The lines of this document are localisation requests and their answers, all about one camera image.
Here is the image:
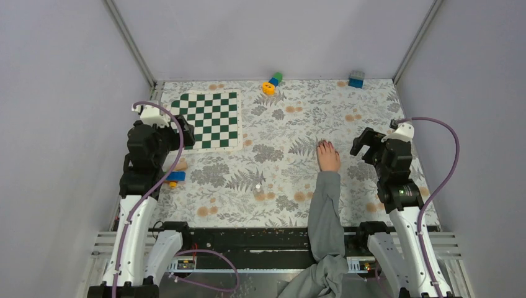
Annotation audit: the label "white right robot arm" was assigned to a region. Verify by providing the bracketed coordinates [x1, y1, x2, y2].
[350, 124, 455, 297]

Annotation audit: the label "grey sleeved forearm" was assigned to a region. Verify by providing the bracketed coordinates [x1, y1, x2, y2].
[279, 171, 349, 297]

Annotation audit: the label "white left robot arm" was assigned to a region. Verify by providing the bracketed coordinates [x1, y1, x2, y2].
[87, 115, 195, 297]

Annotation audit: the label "person's hand with painted nails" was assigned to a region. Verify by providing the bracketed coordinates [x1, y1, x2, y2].
[316, 140, 341, 173]

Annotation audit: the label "wooden block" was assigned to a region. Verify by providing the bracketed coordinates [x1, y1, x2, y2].
[172, 161, 188, 172]

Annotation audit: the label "blue yellow toy car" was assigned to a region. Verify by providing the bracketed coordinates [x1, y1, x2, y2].
[164, 171, 186, 189]

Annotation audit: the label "green white chessboard mat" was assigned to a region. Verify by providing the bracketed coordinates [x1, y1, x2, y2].
[171, 90, 243, 155]

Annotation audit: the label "blue grey toy block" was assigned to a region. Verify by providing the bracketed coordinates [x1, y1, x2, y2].
[348, 70, 365, 89]

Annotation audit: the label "floral tablecloth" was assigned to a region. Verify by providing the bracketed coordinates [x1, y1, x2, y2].
[148, 79, 440, 229]

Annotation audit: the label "yellow blue green toy blocks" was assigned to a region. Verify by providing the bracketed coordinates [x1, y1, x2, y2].
[261, 72, 283, 96]

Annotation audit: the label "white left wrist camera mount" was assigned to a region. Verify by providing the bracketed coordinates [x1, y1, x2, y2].
[132, 104, 171, 128]

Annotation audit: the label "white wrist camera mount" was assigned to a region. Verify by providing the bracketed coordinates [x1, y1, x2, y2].
[132, 104, 171, 128]
[381, 122, 415, 143]

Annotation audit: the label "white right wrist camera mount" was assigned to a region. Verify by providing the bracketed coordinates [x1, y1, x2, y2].
[381, 122, 415, 143]

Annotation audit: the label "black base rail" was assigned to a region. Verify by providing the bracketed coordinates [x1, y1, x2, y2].
[149, 223, 440, 273]

